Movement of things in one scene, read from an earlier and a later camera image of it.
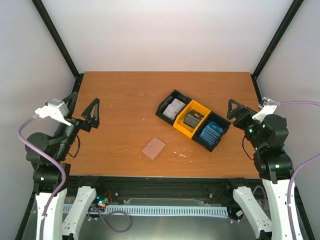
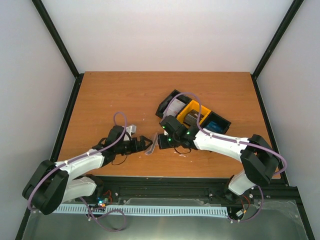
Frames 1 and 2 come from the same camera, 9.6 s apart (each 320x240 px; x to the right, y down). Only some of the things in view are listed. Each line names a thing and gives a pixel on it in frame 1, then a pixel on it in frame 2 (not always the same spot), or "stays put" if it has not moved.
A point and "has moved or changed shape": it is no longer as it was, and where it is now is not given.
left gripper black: [86, 124] → [141, 147]
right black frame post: [295, 7] stays put
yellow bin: [185, 128] stays put
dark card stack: [193, 118] stays put
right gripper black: [246, 111] → [162, 144]
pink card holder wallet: [154, 148] has moved or changed shape
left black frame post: [60, 41] stays put
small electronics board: [102, 201] stays put
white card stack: [172, 109] stays put
